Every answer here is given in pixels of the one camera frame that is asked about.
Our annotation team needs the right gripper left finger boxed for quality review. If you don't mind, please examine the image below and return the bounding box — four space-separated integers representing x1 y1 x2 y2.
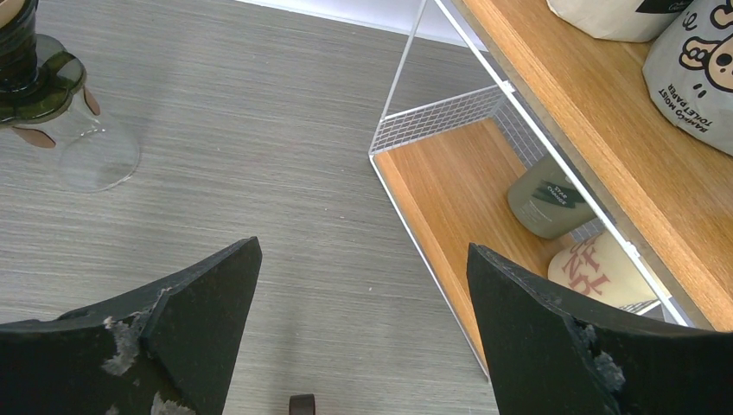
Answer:
1 237 262 414

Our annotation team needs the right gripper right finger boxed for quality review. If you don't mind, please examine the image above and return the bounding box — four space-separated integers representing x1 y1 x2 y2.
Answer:
467 243 732 414

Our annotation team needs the cream lettered bottle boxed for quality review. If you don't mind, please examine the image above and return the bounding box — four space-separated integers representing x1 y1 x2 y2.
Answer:
547 231 657 309

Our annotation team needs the grey green bottle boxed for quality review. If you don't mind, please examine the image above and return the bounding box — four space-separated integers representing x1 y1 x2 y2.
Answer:
507 154 596 239

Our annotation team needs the clear glass beaker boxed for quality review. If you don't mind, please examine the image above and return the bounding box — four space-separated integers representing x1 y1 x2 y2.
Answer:
11 86 141 193

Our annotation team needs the white ceramic mug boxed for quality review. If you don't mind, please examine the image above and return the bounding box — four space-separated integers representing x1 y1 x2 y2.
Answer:
546 0 691 42

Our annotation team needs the white wire shelf rack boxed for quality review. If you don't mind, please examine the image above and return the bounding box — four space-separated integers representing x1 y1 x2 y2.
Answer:
368 1 732 367

